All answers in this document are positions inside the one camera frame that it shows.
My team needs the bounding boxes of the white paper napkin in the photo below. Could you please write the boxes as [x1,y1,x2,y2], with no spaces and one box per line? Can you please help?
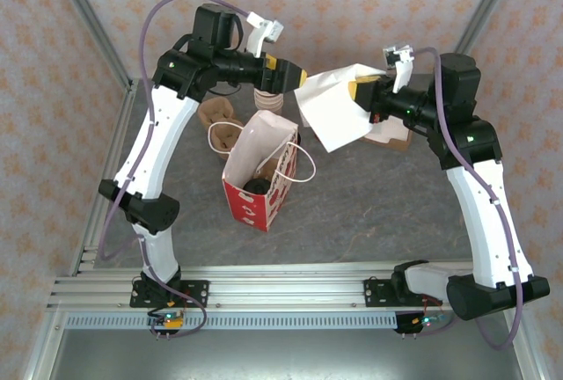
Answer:
[293,62,391,153]
[364,120,408,144]

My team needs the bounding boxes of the red and white paper bag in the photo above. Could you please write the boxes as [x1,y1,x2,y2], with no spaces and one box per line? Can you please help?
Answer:
[206,109,318,234]

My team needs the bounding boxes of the brown cardboard tray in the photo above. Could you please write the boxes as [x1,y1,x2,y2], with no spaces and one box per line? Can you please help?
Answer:
[358,118,414,154]

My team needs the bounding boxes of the small yellow circuit board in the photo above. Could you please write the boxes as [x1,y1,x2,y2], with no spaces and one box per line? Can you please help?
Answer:
[147,309,186,331]

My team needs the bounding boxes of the grey metal panel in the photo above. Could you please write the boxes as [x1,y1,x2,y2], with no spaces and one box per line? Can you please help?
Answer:
[26,326,540,380]

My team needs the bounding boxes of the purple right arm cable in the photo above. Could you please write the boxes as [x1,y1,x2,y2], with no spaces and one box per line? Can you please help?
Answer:
[411,47,527,351]

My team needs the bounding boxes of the aluminium frame post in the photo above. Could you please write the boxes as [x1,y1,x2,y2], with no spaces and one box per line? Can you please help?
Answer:
[46,0,135,93]
[452,0,525,58]

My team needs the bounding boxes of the aluminium side rail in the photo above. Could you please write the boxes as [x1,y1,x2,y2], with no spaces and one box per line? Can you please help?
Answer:
[68,78,140,276]

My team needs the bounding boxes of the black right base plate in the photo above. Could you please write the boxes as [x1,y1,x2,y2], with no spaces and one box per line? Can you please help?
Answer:
[362,278,442,310]

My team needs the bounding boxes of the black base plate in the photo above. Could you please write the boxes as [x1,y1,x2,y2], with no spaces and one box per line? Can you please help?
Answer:
[362,278,442,310]
[129,280,210,310]

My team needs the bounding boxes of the aluminium mounting rail beam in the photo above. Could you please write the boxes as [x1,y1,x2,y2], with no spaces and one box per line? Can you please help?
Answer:
[46,263,528,312]

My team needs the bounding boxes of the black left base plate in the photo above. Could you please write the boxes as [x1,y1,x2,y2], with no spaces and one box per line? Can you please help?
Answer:
[129,280,210,310]

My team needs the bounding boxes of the slotted grey cable duct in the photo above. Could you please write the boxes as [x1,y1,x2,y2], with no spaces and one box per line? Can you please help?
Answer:
[64,312,401,329]

